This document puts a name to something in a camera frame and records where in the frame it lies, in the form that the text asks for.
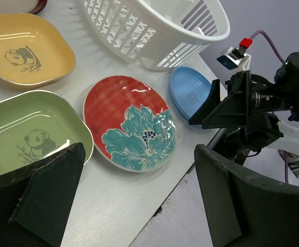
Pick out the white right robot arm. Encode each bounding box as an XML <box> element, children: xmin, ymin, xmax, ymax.
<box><xmin>189</xmin><ymin>52</ymin><xmax>299</xmax><ymax>160</ymax></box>

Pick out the light blue round plate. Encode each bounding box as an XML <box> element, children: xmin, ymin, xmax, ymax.
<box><xmin>169</xmin><ymin>66</ymin><xmax>211</xmax><ymax>120</ymax></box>

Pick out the yellow square panda dish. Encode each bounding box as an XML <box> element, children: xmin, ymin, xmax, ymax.
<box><xmin>0</xmin><ymin>13</ymin><xmax>76</xmax><ymax>88</ymax></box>

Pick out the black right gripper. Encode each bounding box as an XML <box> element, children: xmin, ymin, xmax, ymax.
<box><xmin>189</xmin><ymin>70</ymin><xmax>284</xmax><ymax>154</ymax></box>

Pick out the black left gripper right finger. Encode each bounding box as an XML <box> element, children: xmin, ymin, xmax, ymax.
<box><xmin>194</xmin><ymin>145</ymin><xmax>299</xmax><ymax>246</ymax></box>

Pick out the dark red rimmed round plate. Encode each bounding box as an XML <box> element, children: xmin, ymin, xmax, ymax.
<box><xmin>0</xmin><ymin>0</ymin><xmax>47</xmax><ymax>14</ymax></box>

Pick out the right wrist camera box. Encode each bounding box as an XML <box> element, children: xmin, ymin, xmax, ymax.
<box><xmin>216</xmin><ymin>38</ymin><xmax>253</xmax><ymax>73</ymax></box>

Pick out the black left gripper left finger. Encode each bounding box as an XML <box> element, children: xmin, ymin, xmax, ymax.
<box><xmin>0</xmin><ymin>143</ymin><xmax>85</xmax><ymax>246</ymax></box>

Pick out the white plastic dish bin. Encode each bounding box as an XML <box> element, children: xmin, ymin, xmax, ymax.
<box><xmin>81</xmin><ymin>0</ymin><xmax>230</xmax><ymax>70</ymax></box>

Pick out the green square panda dish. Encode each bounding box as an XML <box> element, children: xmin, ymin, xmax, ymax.
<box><xmin>0</xmin><ymin>90</ymin><xmax>94</xmax><ymax>175</ymax></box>

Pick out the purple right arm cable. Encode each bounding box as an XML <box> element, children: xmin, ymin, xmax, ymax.
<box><xmin>251</xmin><ymin>29</ymin><xmax>291</xmax><ymax>185</ymax></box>

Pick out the red plate with teal flower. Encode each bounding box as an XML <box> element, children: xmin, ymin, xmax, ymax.
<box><xmin>83</xmin><ymin>76</ymin><xmax>177</xmax><ymax>173</ymax></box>

